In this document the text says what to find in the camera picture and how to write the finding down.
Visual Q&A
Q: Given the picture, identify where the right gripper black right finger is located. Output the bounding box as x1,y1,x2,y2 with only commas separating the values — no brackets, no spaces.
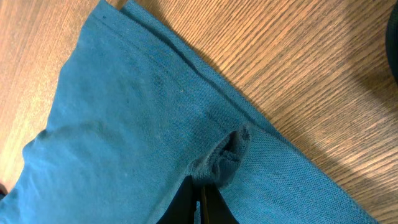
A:
200,185,239,224

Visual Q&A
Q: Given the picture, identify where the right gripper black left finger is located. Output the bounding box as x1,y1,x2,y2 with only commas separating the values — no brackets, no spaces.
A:
157,175,197,224

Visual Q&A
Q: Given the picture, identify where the blue polo shirt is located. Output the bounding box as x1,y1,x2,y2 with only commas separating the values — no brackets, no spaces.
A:
1,1,374,223

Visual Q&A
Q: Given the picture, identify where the black garment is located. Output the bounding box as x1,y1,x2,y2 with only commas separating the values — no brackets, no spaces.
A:
386,3,398,82

